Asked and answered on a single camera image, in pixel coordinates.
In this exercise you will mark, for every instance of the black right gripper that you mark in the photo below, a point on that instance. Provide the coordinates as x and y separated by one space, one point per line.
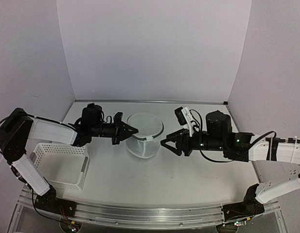
183 142

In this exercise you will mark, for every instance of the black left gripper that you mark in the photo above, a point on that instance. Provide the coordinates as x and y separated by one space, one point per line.
122 130

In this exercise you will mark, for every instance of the white mesh laundry bag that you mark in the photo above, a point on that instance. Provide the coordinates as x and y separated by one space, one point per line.
146 143

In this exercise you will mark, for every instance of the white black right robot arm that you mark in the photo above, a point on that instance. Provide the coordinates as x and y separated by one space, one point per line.
267 147

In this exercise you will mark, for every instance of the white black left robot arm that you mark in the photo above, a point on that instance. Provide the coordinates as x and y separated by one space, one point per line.
20 127

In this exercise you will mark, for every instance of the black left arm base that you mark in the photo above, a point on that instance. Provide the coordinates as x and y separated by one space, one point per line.
49 202

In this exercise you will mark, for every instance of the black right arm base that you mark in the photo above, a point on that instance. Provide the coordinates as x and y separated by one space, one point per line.
249 207

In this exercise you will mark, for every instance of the white perforated plastic basket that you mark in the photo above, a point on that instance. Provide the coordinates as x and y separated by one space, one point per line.
63 166

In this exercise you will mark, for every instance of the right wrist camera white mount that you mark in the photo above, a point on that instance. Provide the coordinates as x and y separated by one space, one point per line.
187 120

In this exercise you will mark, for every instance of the aluminium rear table rail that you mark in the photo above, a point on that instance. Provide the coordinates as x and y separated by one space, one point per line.
156 101

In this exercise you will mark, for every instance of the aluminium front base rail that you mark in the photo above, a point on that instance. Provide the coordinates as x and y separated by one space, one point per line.
144 218

